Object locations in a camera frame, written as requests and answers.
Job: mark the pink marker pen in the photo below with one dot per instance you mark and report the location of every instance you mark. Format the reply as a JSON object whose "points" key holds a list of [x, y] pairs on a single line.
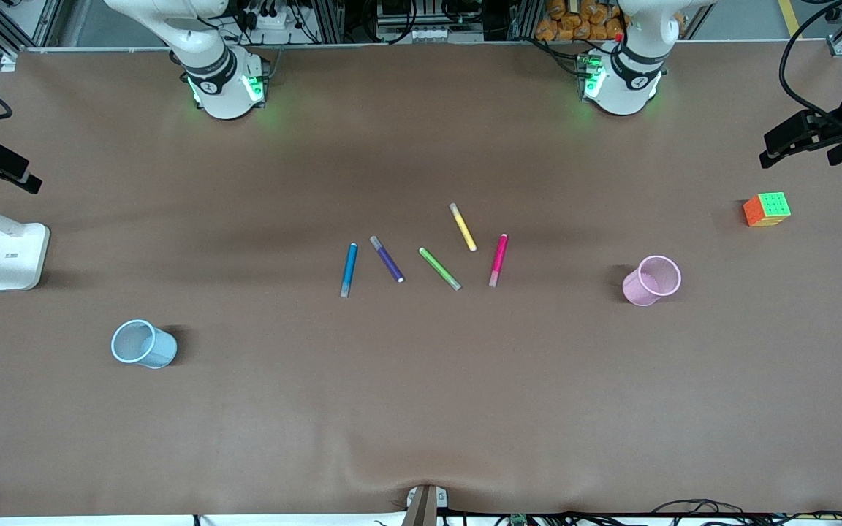
{"points": [[498, 259]]}

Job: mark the blue marker pen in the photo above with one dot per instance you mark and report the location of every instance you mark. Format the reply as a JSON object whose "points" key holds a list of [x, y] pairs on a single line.
{"points": [[349, 270]]}

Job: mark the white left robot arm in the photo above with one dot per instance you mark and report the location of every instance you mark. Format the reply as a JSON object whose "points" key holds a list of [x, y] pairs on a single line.
{"points": [[622, 88]]}

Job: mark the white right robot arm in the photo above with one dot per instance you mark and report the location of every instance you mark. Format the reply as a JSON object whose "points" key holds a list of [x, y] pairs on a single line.
{"points": [[220, 88]]}

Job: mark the colourful puzzle cube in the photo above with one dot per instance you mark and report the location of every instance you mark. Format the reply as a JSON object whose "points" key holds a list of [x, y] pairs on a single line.
{"points": [[766, 210]]}

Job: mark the pink mesh cup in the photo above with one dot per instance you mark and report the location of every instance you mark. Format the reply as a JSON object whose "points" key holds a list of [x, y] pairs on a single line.
{"points": [[639, 292]]}

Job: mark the light blue mesh cup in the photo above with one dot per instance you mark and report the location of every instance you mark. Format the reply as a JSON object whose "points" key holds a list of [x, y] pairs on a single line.
{"points": [[161, 352]]}

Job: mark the white power strip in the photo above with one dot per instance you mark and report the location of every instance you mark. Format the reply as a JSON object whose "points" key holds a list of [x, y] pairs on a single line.
{"points": [[267, 20]]}

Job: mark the yellow marker pen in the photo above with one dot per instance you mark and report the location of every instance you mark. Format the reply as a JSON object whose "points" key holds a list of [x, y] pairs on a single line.
{"points": [[463, 228]]}

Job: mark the long white socket strip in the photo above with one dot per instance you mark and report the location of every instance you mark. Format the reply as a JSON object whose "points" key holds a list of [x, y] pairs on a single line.
{"points": [[435, 33]]}

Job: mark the green marker pen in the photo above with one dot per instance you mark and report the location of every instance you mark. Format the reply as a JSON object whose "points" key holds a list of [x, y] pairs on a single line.
{"points": [[439, 268]]}

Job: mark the purple marker pen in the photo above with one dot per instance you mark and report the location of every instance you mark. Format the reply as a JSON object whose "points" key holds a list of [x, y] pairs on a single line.
{"points": [[387, 260]]}

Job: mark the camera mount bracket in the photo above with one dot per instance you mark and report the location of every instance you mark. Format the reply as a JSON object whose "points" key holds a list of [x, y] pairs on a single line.
{"points": [[423, 505]]}

